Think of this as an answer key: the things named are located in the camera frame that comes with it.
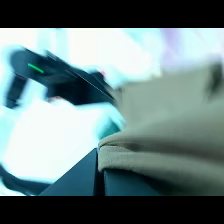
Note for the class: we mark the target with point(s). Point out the brown T-shirt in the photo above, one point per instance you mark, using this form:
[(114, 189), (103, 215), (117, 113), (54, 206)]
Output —
[(166, 143)]

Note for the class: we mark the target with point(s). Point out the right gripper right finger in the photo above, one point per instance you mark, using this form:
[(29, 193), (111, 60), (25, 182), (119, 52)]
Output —
[(123, 185)]

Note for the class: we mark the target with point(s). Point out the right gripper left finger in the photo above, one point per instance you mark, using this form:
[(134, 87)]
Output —
[(80, 180)]

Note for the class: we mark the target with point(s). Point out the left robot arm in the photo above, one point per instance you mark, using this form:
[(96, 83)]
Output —
[(63, 78)]

